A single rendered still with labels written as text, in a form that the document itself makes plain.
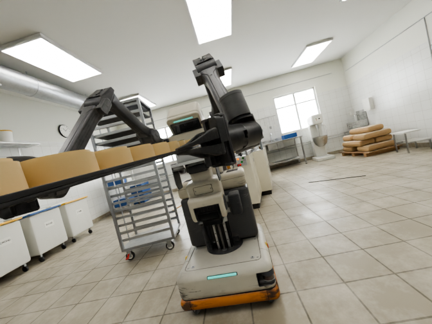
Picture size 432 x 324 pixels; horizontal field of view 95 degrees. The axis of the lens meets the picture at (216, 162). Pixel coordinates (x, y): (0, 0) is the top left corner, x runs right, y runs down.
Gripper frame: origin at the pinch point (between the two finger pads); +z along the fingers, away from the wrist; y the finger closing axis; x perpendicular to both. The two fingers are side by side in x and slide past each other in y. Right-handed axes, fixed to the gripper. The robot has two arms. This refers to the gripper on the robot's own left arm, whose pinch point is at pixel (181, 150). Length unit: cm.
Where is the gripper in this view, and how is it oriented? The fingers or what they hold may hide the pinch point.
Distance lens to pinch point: 35.5
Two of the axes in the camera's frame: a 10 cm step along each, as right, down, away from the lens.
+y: 2.6, 9.6, 0.8
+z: -7.6, 2.5, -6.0
